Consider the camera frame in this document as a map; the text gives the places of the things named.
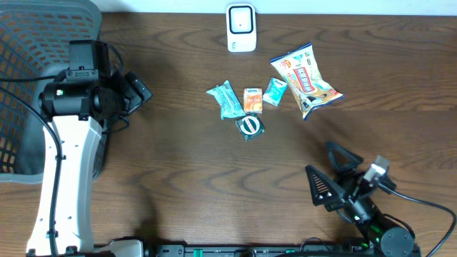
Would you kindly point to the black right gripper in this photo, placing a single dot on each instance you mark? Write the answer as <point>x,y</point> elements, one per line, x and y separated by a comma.
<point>338,197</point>

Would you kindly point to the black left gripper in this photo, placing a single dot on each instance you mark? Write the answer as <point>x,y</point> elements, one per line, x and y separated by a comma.
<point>135,90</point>

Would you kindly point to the light teal wipes pack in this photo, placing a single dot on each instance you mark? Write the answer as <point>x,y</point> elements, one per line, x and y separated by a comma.
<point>227,100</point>

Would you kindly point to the dark green Zam-Buk box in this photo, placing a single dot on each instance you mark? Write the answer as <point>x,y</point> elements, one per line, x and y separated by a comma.
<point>250,127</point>

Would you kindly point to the green white tissue pack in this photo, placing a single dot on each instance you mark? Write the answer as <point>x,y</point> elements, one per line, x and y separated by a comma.
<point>274,92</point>

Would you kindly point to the orange tissue pack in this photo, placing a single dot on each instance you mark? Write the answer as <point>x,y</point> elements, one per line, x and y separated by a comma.
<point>253,101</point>

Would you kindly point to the yellow antibacterial wipes bag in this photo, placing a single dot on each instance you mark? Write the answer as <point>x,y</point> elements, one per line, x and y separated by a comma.
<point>299,69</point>

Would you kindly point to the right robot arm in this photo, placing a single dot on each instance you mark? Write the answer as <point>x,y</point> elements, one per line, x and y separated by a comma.
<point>382,231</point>

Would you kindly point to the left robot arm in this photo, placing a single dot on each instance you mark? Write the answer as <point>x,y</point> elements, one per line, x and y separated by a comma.
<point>77,111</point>

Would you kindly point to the white barcode scanner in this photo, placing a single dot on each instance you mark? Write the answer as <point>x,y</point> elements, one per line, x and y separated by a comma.
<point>241,28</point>

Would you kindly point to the dark grey plastic basket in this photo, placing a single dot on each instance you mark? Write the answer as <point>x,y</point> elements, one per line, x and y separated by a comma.
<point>35,37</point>

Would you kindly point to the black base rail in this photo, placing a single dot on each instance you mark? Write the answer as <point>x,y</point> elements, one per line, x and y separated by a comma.
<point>264,251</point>

